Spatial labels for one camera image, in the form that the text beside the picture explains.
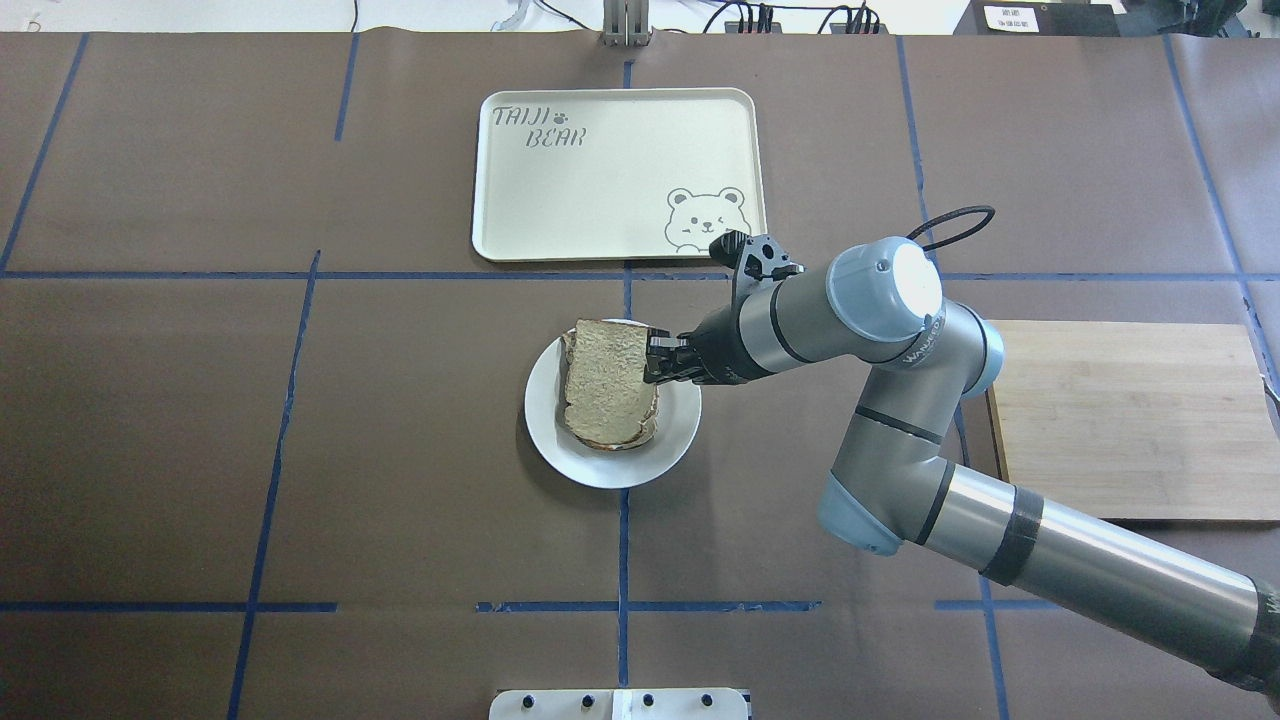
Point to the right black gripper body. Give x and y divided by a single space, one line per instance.
718 350

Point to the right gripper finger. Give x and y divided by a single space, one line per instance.
658 372
664 346

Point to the brown bread slice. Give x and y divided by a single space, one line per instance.
605 363

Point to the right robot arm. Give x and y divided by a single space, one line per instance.
882 302

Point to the white round plate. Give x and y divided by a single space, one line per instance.
677 419

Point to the bottom toast slice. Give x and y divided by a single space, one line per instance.
618 434

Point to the cream bear serving tray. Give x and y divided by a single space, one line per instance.
614 173

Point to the black power strip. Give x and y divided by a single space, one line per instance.
758 18

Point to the wooden cutting board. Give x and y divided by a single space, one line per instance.
1137 421

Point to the aluminium frame post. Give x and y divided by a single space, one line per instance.
626 23

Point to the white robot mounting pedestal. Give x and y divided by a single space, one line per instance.
623 703

